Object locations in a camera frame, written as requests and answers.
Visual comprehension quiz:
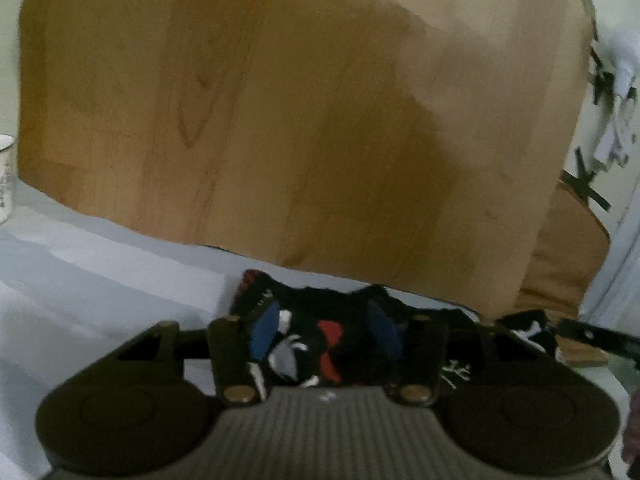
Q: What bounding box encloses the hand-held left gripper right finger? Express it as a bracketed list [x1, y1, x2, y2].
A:
[365, 300, 552, 407]

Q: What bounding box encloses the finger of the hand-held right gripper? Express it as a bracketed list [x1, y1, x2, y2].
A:
[554, 318, 640, 362]

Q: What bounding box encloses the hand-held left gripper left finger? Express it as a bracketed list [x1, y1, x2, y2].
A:
[106, 301, 281, 407]

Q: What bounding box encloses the black patterned small garment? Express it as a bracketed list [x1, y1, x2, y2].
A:
[229, 269, 560, 391]

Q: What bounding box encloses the white bed sheet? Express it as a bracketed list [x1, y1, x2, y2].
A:
[0, 194, 482, 480]

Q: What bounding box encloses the white hanging cloth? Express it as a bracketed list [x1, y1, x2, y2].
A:
[593, 25, 640, 167]

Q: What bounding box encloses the black metal folding rack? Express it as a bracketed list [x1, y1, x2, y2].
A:
[560, 0, 632, 213]

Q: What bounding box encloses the white printed mug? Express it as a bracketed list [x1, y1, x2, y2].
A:
[0, 133, 18, 226]

